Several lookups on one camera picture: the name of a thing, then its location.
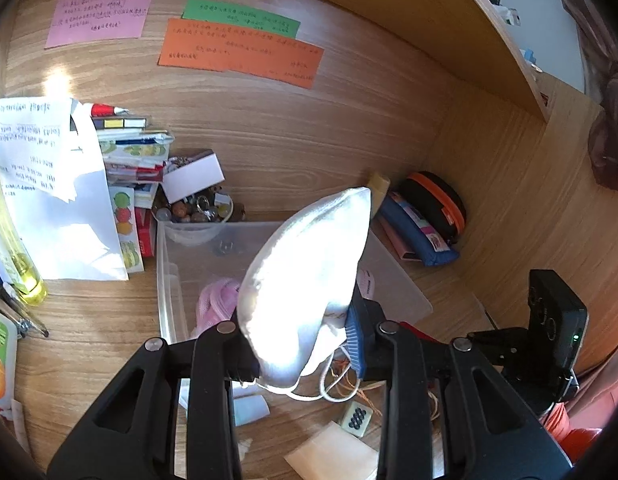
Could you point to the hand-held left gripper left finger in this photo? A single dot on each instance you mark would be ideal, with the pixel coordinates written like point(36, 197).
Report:
point(214, 360)

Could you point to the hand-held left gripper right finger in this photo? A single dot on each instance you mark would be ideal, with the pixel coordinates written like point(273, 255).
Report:
point(356, 345)

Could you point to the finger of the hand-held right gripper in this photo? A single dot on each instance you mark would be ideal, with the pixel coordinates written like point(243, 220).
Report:
point(494, 342)

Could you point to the clear plastic storage bin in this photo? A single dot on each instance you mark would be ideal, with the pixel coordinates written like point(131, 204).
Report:
point(199, 255)

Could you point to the wooden desktop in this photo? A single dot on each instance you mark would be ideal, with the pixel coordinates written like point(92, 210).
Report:
point(89, 320)

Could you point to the pink striped fabric item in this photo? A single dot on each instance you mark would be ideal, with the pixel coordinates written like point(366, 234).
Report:
point(216, 305)

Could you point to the small white paper slip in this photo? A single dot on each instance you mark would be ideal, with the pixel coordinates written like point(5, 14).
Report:
point(251, 409)

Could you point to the red item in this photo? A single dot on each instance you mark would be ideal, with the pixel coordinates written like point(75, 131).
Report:
point(421, 332)

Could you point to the mahjong tile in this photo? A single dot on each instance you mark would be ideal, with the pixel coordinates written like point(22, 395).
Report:
point(359, 417)

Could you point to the pink notebook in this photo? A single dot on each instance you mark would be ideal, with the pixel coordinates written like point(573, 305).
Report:
point(396, 242)

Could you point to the beige paper packet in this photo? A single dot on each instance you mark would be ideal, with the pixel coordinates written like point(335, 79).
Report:
point(334, 455)

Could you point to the orange clothing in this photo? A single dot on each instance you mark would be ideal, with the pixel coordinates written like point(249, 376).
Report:
point(574, 435)

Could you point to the blue pencil pouch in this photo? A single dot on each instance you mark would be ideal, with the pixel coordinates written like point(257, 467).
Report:
point(414, 232)

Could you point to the small red box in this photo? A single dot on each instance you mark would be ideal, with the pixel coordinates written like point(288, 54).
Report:
point(148, 235)

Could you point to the clear bowl of beads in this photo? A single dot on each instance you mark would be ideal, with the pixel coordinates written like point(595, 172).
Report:
point(194, 220)

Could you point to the black case with orange zipper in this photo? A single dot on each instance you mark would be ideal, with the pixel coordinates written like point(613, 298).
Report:
point(434, 200)

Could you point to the tall fruit print box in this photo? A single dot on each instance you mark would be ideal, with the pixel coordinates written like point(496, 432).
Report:
point(128, 230)

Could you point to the beige tube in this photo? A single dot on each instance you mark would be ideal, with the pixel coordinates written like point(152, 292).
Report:
point(380, 185)

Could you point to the white cardboard box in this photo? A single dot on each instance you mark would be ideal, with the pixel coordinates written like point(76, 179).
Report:
point(194, 177)

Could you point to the bundle of pens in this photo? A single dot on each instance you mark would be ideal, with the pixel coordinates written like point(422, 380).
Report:
point(19, 317)

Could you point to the red and white flat box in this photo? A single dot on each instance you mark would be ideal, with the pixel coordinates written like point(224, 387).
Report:
point(134, 171)

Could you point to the yellow spray bottle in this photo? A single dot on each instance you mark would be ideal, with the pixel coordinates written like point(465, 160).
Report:
point(19, 265)

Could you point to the brown cloth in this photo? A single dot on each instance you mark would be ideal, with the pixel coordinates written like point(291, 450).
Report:
point(609, 110)

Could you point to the green fruit print box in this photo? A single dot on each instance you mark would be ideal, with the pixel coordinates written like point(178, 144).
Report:
point(134, 149)

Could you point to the white handwritten paper sheets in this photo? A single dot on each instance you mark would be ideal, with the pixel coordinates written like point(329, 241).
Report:
point(49, 185)

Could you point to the yellow sticky flag pad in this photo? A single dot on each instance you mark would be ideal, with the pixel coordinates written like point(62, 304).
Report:
point(124, 122)

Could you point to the small blue item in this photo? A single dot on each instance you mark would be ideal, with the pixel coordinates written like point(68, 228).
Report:
point(528, 55)

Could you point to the red and white glue pen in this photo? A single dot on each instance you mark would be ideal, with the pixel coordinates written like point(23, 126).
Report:
point(106, 109)

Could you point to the wooden shelf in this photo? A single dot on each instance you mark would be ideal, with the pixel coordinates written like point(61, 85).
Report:
point(489, 40)

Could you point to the orange paper note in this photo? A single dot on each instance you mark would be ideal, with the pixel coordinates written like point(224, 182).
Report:
point(239, 52)

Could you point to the green paper note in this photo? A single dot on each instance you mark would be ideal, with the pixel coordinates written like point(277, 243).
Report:
point(239, 15)

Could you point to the pink paper note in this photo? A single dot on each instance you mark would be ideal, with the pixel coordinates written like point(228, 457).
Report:
point(101, 10)

